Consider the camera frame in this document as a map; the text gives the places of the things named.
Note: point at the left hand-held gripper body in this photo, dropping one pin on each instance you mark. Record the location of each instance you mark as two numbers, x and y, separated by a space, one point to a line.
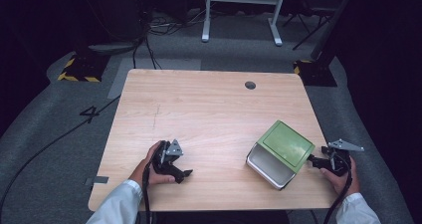
167 161

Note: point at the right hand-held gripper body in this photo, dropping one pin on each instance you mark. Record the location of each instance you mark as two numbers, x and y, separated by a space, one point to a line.
340 162

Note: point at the green box lid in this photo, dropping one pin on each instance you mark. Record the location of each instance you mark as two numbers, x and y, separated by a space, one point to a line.
287 146

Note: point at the white rectangular box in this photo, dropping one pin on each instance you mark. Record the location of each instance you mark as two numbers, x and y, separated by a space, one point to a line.
267 166

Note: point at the person's right hand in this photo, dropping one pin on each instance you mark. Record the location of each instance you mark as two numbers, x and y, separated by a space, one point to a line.
350 184

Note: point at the person's left hand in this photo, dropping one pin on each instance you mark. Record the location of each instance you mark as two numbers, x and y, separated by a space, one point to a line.
142 172

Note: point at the grey tape strip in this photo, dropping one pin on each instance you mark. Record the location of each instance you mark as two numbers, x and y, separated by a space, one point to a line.
99 180

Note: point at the black stand yellow striped base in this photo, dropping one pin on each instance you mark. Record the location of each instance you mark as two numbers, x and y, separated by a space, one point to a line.
315 73
83 69

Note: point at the black folding stand legs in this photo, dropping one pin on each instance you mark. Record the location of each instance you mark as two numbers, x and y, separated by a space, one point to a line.
310 25

